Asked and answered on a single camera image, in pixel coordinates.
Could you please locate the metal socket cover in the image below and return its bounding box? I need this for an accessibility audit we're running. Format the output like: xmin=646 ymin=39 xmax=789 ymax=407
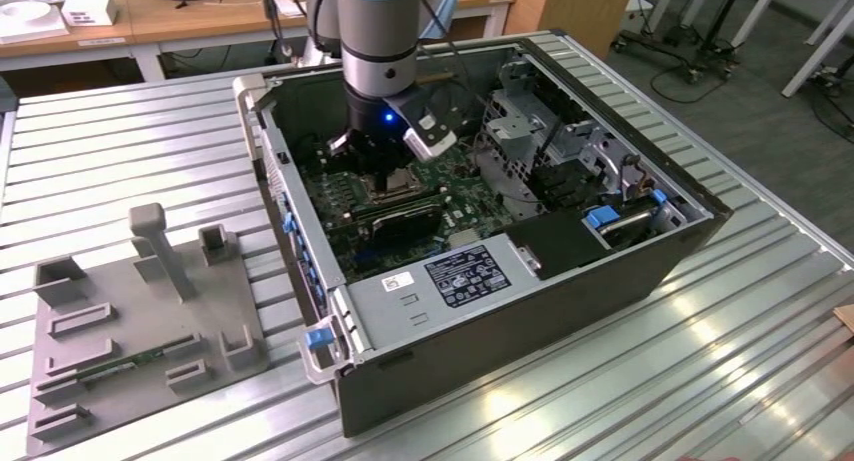
xmin=359 ymin=163 xmax=426 ymax=202

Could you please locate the installed green RAM stick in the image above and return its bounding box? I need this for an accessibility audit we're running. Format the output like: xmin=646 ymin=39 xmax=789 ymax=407
xmin=344 ymin=195 xmax=440 ymax=222

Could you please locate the green motherboard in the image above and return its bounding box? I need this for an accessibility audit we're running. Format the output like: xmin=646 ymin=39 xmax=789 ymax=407
xmin=292 ymin=128 xmax=543 ymax=283

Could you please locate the black graphics card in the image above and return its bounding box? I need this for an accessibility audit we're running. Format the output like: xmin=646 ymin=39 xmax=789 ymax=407
xmin=366 ymin=204 xmax=443 ymax=246

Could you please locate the silver perforated drive cage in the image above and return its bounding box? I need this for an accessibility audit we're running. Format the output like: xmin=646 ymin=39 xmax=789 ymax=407
xmin=476 ymin=88 xmax=559 ymax=205

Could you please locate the silver upper drive bay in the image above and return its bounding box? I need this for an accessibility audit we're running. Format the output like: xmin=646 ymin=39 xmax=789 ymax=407
xmin=496 ymin=55 xmax=543 ymax=100

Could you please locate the silver power supply unit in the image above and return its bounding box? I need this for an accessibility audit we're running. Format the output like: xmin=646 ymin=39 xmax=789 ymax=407
xmin=331 ymin=233 xmax=543 ymax=377

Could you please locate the wooden desk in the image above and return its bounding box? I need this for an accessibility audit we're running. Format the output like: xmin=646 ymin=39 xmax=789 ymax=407
xmin=0 ymin=0 xmax=519 ymax=82

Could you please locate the blue case latch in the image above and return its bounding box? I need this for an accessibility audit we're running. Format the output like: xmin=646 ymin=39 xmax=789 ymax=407
xmin=302 ymin=327 xmax=335 ymax=353

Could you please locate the wooden cabinet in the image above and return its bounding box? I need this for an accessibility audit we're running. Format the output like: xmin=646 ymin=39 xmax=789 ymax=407
xmin=538 ymin=0 xmax=639 ymax=60

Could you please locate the open dark PC case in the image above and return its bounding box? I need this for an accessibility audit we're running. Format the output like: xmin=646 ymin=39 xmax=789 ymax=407
xmin=231 ymin=29 xmax=734 ymax=438

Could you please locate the white labelled box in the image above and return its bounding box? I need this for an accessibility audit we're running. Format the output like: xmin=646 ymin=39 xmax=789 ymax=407
xmin=59 ymin=0 xmax=120 ymax=28

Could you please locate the grey parts rack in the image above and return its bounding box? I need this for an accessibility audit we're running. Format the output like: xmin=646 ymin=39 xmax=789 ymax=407
xmin=24 ymin=203 xmax=274 ymax=457

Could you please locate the white foam tray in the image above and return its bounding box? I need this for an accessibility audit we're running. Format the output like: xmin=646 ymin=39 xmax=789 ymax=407
xmin=0 ymin=0 xmax=69 ymax=38

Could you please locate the black wheeled stand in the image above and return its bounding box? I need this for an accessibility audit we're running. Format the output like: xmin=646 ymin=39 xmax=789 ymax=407
xmin=611 ymin=0 xmax=746 ymax=85

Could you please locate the white metal table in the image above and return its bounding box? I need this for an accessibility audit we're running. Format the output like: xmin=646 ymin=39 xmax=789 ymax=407
xmin=779 ymin=0 xmax=854 ymax=100

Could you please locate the brown cardboard box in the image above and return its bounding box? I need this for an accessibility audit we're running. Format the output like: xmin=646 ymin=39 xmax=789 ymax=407
xmin=831 ymin=303 xmax=854 ymax=338

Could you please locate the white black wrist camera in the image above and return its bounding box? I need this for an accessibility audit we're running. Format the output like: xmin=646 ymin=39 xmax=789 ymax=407
xmin=383 ymin=93 xmax=459 ymax=161

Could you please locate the silver cage bracket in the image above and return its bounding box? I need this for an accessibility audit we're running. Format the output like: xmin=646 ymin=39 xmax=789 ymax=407
xmin=484 ymin=115 xmax=540 ymax=140

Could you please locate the blue disk carrier handle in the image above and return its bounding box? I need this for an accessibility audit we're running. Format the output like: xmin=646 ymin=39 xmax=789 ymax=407
xmin=580 ymin=204 xmax=621 ymax=232

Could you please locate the silver hinged metal bracket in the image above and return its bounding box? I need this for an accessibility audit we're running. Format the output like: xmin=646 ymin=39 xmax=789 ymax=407
xmin=599 ymin=130 xmax=659 ymax=202

